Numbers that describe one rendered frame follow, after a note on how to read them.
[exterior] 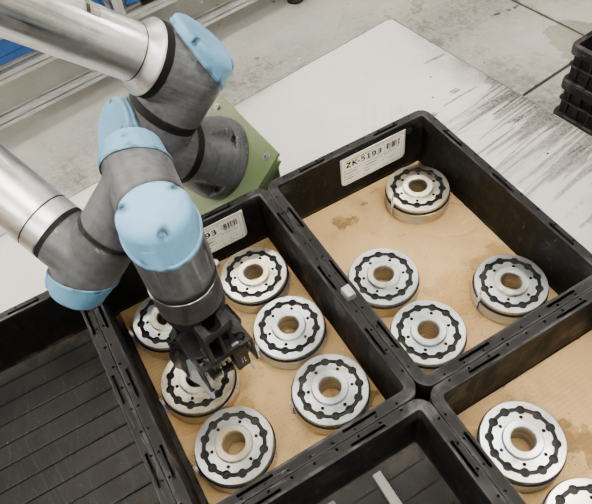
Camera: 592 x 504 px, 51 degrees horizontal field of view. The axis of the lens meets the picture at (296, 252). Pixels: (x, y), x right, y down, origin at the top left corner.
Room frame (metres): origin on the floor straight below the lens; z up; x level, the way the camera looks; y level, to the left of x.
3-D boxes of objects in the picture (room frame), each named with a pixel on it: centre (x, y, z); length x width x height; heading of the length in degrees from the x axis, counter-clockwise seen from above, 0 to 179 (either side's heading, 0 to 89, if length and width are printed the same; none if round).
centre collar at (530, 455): (0.24, -0.23, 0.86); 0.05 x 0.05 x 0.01
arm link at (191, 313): (0.39, 0.12, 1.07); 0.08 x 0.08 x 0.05
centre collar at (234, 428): (0.29, 0.12, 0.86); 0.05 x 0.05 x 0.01
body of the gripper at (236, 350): (0.38, 0.12, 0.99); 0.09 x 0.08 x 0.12; 30
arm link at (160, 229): (0.39, 0.12, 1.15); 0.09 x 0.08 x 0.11; 16
